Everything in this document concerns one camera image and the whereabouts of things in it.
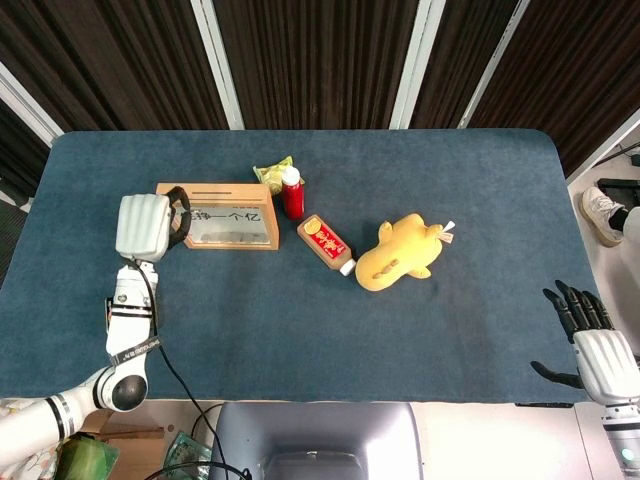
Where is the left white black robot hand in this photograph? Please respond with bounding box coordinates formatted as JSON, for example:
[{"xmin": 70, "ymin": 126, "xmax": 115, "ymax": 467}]
[{"xmin": 114, "ymin": 185, "xmax": 192, "ymax": 264}]

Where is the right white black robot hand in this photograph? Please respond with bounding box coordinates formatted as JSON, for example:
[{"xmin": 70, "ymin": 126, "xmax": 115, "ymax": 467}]
[{"xmin": 530, "ymin": 279, "xmax": 640, "ymax": 407}]

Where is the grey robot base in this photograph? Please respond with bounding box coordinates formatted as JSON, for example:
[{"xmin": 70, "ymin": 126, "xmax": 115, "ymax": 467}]
[{"xmin": 208, "ymin": 401, "xmax": 427, "ymax": 480}]

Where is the yellow green snack packet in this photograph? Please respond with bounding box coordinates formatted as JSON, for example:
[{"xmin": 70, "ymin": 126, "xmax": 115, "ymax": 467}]
[{"xmin": 252, "ymin": 155, "xmax": 296, "ymax": 195}]

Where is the grey trouser leg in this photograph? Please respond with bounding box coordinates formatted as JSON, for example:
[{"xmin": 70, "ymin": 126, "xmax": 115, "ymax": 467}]
[{"xmin": 610, "ymin": 204, "xmax": 640, "ymax": 244}]

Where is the white sneaker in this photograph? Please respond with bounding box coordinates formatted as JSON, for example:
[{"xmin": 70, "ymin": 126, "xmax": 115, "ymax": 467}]
[{"xmin": 581, "ymin": 187, "xmax": 627, "ymax": 248}]

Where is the red juice bottle white cap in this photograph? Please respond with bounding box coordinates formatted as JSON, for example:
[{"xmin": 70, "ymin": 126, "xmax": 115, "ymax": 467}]
[{"xmin": 280, "ymin": 166, "xmax": 306, "ymax": 222}]

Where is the black floor device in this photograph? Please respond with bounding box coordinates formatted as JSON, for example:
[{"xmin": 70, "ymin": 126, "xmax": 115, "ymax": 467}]
[{"xmin": 597, "ymin": 177, "xmax": 640, "ymax": 206}]

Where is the brown bottle red label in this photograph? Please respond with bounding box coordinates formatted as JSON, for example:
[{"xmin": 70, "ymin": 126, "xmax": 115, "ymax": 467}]
[{"xmin": 296, "ymin": 213, "xmax": 357, "ymax": 277}]

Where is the blue felt table mat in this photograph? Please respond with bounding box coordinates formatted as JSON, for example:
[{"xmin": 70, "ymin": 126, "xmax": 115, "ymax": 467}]
[{"xmin": 0, "ymin": 129, "xmax": 609, "ymax": 405}]

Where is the brown cardboard box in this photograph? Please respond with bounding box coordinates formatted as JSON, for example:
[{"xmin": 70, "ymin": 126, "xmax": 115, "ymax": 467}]
[{"xmin": 79, "ymin": 399, "xmax": 167, "ymax": 480}]

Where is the green patterned packet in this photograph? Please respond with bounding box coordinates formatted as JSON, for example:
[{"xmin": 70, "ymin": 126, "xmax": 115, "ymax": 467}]
[{"xmin": 164, "ymin": 430, "xmax": 214, "ymax": 474}]

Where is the green glossy bag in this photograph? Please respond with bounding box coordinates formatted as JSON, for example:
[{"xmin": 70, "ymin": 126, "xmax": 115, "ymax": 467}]
[{"xmin": 56, "ymin": 432, "xmax": 121, "ymax": 480}]

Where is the yellow plush toy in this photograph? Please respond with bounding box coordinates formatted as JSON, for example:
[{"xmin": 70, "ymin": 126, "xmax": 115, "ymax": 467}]
[{"xmin": 354, "ymin": 213, "xmax": 457, "ymax": 292}]

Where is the wooden framed coin box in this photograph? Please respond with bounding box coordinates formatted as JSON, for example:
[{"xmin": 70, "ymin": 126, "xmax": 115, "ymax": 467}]
[{"xmin": 155, "ymin": 182, "xmax": 282, "ymax": 253}]

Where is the black cable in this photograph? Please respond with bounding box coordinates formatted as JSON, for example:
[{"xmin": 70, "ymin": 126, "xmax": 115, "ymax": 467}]
[{"xmin": 130, "ymin": 257, "xmax": 254, "ymax": 480}]

